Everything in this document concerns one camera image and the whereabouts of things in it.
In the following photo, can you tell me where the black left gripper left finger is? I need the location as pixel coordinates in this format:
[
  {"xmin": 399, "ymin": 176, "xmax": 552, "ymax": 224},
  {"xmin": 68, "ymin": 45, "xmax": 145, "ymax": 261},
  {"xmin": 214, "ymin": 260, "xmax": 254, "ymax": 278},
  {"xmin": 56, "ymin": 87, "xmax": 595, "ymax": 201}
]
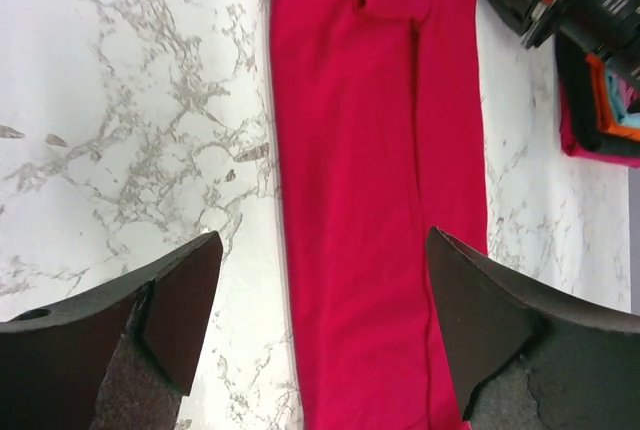
[{"xmin": 1, "ymin": 232, "xmax": 223, "ymax": 429}]

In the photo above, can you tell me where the black folded t shirt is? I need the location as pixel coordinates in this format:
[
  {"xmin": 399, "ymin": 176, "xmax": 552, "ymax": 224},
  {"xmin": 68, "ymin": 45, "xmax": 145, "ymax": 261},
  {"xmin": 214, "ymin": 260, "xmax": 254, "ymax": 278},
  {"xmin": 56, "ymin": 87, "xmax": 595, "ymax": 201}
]
[{"xmin": 555, "ymin": 35, "xmax": 639, "ymax": 168}]

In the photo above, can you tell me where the pink folded t shirt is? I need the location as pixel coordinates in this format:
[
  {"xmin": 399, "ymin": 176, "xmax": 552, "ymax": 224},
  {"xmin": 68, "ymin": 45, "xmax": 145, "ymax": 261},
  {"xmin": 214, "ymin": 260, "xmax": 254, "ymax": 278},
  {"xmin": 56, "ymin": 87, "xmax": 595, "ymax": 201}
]
[{"xmin": 618, "ymin": 78, "xmax": 639, "ymax": 108}]

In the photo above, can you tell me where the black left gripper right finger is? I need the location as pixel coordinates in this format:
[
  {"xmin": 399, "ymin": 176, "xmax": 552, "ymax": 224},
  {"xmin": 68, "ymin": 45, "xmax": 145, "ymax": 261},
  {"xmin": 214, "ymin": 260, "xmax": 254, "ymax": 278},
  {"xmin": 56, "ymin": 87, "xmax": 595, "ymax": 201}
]
[{"xmin": 426, "ymin": 227, "xmax": 639, "ymax": 430}]

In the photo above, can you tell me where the red t shirt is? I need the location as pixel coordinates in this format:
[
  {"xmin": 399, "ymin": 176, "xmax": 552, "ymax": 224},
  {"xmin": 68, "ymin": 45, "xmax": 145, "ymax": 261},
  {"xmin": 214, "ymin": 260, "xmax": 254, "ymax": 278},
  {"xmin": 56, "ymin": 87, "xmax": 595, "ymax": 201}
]
[{"xmin": 270, "ymin": 0, "xmax": 487, "ymax": 429}]

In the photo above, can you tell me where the teal folded t shirt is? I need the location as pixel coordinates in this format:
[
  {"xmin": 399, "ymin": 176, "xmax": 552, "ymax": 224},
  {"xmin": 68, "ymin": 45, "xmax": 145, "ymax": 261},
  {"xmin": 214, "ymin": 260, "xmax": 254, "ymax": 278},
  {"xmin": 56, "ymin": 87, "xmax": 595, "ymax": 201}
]
[{"xmin": 605, "ymin": 67, "xmax": 639, "ymax": 128}]

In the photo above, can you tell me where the orange folded t shirt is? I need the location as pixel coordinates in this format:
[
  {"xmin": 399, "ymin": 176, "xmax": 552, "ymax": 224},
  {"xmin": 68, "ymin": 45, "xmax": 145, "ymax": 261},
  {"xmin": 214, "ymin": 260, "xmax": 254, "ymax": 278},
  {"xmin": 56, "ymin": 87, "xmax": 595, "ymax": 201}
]
[{"xmin": 585, "ymin": 54, "xmax": 639, "ymax": 142}]

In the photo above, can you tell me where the magenta folded t shirt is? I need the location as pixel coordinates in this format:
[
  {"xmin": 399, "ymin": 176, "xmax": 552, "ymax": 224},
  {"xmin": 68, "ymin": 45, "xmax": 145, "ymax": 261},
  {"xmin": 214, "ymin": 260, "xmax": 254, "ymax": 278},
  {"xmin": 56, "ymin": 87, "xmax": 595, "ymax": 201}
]
[{"xmin": 558, "ymin": 84, "xmax": 640, "ymax": 169}]

